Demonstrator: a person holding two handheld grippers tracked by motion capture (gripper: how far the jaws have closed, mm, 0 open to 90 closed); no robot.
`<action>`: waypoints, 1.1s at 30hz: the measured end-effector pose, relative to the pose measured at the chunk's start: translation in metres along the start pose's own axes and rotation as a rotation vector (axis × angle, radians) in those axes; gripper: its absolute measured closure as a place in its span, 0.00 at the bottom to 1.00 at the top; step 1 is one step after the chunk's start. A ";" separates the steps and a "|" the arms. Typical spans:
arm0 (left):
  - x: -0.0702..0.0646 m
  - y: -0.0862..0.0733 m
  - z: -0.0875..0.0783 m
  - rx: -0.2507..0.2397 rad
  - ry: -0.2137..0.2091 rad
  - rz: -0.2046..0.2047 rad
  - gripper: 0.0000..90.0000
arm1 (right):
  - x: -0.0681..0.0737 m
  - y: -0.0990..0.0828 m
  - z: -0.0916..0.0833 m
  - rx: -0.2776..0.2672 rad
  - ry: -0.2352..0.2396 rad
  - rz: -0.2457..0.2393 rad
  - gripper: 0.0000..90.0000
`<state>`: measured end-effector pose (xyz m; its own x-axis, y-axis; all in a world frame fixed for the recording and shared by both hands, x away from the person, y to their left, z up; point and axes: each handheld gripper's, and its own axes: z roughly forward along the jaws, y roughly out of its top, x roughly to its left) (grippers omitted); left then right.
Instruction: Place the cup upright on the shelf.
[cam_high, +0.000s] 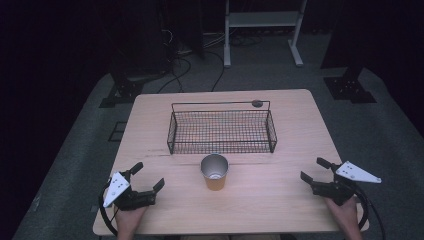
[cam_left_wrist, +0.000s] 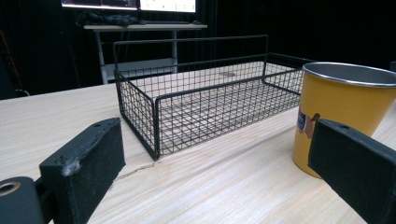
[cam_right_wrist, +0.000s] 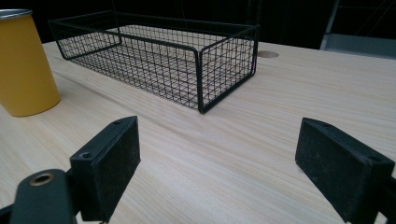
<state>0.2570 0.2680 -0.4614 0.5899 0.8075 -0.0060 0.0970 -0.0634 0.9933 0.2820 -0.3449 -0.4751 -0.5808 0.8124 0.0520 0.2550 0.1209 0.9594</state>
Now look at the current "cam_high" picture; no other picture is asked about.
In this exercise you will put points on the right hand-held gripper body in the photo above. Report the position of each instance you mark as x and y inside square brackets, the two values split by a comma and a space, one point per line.
[336, 191]

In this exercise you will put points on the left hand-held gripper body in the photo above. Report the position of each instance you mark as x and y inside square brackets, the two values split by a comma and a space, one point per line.
[133, 200]

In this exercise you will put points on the orange paper cup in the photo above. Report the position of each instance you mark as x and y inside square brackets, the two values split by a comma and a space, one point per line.
[215, 182]

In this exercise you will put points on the person's left hand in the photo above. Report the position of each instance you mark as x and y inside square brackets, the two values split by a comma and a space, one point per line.
[128, 218]

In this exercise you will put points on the person's right hand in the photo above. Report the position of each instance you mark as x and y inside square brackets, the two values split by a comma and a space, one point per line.
[345, 213]

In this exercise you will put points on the black stand base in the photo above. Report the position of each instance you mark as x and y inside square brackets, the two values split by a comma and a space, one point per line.
[125, 90]
[348, 88]

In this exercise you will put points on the dark round disc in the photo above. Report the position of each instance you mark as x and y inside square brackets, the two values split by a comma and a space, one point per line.
[257, 103]

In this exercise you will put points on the white metal stand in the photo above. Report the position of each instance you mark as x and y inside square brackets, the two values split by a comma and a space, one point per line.
[263, 19]

